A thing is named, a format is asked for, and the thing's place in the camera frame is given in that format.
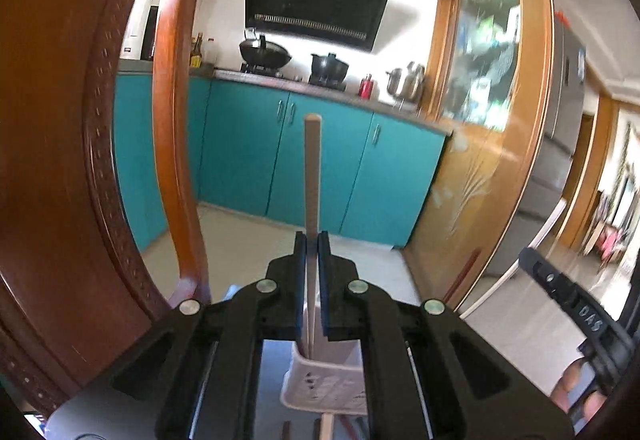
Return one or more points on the carved wooden chair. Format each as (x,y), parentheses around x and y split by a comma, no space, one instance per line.
(45,145)

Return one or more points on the black gas stove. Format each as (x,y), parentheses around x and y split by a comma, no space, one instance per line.
(292,75)

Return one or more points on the wooden framed glass door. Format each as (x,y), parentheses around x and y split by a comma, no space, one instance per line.
(480,145)

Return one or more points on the red bag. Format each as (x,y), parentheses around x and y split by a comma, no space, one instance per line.
(560,16)

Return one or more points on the stainless steel pot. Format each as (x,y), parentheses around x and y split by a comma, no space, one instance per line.
(406,81)

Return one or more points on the person's right hand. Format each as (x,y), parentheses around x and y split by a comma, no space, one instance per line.
(575,387)

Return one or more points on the pink cloth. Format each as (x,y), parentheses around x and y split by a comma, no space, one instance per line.
(607,240)

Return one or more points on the green garland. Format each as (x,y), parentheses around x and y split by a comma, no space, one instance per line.
(625,160)

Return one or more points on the white plastic jug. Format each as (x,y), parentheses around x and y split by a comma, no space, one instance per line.
(210,55)

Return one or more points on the red canister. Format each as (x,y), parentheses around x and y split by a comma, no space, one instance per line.
(366,88)

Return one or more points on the black cooking pot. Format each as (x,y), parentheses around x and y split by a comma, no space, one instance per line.
(328,68)

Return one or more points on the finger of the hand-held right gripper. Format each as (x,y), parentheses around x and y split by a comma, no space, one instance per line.
(545,272)

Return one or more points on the silver refrigerator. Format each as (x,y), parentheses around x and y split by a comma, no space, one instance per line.
(562,110)

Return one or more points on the white cylindrical appliance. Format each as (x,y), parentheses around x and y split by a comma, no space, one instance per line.
(136,25)

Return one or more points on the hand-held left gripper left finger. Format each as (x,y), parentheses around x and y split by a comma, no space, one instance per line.
(300,280)

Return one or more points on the white plastic utensil basket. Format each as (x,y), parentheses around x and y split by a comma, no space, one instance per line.
(320,385)

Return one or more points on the dark sauce bottle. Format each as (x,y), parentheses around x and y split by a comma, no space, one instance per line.
(196,51)

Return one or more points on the black wok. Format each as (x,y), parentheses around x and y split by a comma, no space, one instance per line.
(265,53)

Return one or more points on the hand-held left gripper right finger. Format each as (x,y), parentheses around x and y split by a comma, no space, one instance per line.
(323,280)

